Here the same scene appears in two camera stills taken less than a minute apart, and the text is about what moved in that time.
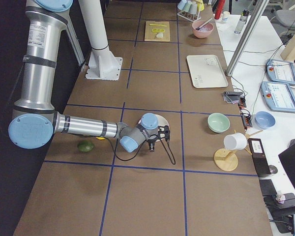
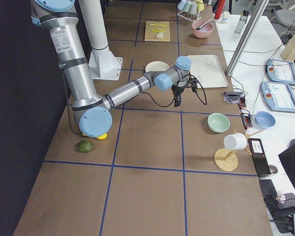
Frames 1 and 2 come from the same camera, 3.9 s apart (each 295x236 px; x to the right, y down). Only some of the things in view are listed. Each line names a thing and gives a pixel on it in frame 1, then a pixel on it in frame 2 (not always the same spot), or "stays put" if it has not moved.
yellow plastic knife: (158, 24) stays put
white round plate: (162, 121) -> (156, 66)
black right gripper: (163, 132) -> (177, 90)
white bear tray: (206, 71) stays put
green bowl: (218, 123) stays put
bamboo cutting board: (157, 31) stays put
